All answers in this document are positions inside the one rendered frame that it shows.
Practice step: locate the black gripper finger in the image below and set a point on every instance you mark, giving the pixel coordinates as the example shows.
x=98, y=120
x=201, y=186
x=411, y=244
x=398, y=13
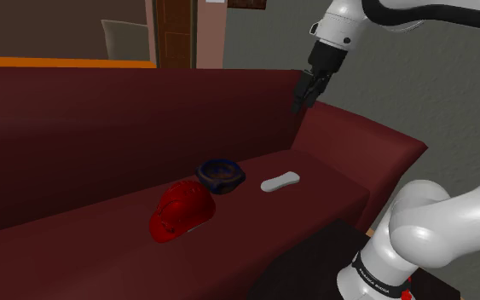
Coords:
x=306, y=89

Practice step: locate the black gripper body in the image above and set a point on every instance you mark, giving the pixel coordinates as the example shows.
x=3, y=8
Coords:
x=325, y=58

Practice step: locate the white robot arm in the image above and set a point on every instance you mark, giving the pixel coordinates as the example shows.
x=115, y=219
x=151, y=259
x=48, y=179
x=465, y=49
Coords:
x=426, y=224

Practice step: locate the white remote control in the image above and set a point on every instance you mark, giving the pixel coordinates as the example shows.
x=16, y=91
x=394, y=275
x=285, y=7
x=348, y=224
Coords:
x=280, y=181

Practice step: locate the dark blue bowl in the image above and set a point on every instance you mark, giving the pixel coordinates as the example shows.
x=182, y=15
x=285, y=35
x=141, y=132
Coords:
x=221, y=175

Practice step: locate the brown wooden door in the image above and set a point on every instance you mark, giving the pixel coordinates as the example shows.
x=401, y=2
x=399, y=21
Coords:
x=174, y=33

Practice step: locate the red hard hat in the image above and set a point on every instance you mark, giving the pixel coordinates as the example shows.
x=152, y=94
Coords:
x=180, y=212

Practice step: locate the beige chair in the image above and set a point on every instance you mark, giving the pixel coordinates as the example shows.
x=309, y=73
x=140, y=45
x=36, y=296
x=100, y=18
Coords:
x=125, y=40

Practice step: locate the dark red sofa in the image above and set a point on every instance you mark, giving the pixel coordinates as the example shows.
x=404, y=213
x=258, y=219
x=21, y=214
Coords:
x=98, y=137

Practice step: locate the orange counter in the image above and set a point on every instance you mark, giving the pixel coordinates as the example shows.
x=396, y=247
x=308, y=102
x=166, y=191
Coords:
x=56, y=62

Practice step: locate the dark wall picture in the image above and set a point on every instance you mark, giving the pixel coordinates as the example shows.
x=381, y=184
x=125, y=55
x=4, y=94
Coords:
x=246, y=3

